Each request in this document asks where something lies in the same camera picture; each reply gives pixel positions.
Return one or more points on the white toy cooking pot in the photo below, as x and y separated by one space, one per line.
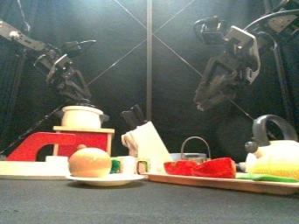
81 118

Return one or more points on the white round plate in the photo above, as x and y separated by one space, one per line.
109 180

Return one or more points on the white toy knife block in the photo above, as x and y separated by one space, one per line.
149 143

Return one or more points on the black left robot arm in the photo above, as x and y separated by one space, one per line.
23 38

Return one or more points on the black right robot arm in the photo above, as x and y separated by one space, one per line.
284 23

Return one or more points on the toy sushi roll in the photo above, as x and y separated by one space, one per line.
141 166
124 164

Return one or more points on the orange toy carrot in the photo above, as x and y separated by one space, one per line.
80 146

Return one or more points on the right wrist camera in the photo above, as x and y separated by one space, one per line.
212 32

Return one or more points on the dark round pot lid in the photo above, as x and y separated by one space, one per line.
83 103

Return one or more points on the vertical metal frame pole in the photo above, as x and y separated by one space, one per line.
148 58

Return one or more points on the wooden toy stove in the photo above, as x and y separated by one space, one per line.
91 140

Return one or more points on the wooden toy onion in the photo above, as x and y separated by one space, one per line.
89 163

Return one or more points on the wooden serving tray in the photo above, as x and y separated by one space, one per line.
217 184

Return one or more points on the yellow toy corn cob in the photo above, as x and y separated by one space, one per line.
276 170

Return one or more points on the flat green toy vegetable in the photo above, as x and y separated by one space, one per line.
268 177

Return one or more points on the red toy pepper piece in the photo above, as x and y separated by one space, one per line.
216 168
179 168

